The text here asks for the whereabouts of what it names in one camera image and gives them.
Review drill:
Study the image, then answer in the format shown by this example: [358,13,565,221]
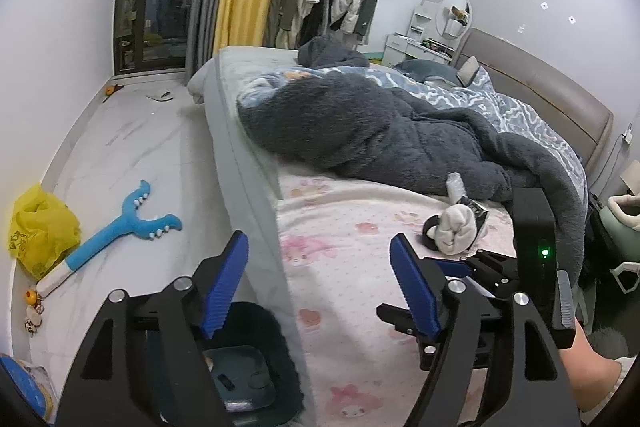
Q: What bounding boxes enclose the blue snack bag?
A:
[1,353,58,426]

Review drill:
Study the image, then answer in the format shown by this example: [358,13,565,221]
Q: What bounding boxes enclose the beige upholstered headboard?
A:
[451,28,614,182]

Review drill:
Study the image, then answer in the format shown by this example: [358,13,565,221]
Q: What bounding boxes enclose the blue white patterned duvet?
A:
[236,65,588,199]

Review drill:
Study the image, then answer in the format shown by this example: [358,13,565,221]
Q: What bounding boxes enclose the blue plush slingshot toy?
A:
[36,180,182,299]

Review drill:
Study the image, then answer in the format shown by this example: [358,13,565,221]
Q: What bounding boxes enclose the white slipper on floor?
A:
[146,91,174,103]

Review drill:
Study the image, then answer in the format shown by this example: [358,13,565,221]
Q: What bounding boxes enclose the person's right hand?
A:
[559,320,622,412]

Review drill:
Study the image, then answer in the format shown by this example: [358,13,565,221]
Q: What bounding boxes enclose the dark teal trash bin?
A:
[144,299,306,427]

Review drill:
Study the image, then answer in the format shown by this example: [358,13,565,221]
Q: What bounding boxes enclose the white sock pair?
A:
[427,202,488,256]

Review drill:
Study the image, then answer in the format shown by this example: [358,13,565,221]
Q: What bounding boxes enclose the pink cartoon print blanket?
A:
[275,171,522,427]

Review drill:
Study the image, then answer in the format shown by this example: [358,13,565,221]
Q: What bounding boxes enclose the yellow plastic bag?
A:
[8,183,80,281]

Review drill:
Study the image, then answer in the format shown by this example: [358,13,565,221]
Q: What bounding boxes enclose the bubble wrap roll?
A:
[446,172,466,205]

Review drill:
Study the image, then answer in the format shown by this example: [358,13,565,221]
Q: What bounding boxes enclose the white dressing table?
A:
[382,1,454,67]

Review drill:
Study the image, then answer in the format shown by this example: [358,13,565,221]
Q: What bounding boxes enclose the dark grey fleece blanket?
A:
[236,66,586,283]

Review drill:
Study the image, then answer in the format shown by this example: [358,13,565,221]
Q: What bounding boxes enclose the black ring under socks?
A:
[422,213,443,252]

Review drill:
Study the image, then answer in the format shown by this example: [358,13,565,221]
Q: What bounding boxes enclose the small duck keychain toys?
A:
[24,289,44,335]

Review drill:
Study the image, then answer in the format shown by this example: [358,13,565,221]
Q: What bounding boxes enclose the orange toy on floor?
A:
[104,83,122,98]

